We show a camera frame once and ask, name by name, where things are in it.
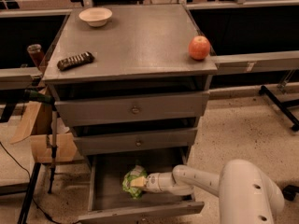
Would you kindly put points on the grey drawer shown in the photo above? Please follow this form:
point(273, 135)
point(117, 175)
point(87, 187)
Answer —
point(132, 108)
point(110, 204)
point(121, 142)

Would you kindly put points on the red apple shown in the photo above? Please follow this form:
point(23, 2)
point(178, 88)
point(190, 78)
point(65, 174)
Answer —
point(199, 47)

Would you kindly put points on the black tripod stand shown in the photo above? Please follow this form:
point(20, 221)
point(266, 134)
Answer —
point(30, 95)

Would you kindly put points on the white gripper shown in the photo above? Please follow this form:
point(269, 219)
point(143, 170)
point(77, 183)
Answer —
point(154, 182)

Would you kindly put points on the cardboard box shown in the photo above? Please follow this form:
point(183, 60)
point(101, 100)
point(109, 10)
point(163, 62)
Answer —
point(36, 125)

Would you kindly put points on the white bowl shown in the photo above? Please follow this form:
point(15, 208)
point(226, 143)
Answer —
point(95, 16)

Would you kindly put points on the brown glass jar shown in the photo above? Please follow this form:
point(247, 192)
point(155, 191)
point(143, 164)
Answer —
point(37, 55)

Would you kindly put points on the green rice chip bag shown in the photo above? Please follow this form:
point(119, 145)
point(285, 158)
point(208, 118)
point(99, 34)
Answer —
point(135, 173)

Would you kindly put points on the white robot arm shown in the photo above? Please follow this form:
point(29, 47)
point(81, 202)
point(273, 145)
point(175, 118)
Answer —
point(246, 194)

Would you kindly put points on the grey drawer cabinet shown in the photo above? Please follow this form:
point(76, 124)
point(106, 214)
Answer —
point(142, 50)

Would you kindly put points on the black chair base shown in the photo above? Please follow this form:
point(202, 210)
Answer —
point(290, 191)

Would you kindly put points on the grey bottom drawer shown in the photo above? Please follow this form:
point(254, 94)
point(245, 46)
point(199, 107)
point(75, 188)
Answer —
point(110, 204)

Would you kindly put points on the grey top drawer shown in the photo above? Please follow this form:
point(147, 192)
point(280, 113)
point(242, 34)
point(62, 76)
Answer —
point(132, 108)

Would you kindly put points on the grey middle drawer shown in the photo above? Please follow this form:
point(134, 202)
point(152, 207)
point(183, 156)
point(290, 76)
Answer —
point(121, 142)

